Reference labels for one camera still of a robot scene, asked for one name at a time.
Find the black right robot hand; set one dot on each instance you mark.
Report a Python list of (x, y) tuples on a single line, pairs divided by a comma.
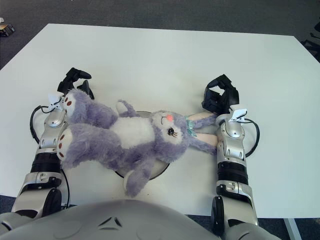
[(222, 98)]

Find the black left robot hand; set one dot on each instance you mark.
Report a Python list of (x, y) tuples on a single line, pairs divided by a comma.
[(72, 81)]

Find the purple plush bunny doll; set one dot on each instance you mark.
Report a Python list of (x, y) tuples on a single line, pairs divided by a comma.
[(120, 140)]

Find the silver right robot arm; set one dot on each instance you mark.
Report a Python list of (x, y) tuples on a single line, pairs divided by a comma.
[(235, 170)]

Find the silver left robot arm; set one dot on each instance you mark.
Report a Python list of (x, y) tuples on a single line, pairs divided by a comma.
[(42, 162)]

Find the white plate with black rim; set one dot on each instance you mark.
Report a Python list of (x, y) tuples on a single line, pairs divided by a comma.
[(157, 168)]

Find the black office chair base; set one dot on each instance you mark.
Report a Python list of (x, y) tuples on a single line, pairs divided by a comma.
[(312, 42)]

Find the white table leg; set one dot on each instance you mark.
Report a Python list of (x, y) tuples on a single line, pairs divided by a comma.
[(291, 228)]

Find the grey robot torso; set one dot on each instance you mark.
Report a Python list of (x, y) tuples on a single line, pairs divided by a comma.
[(125, 222)]

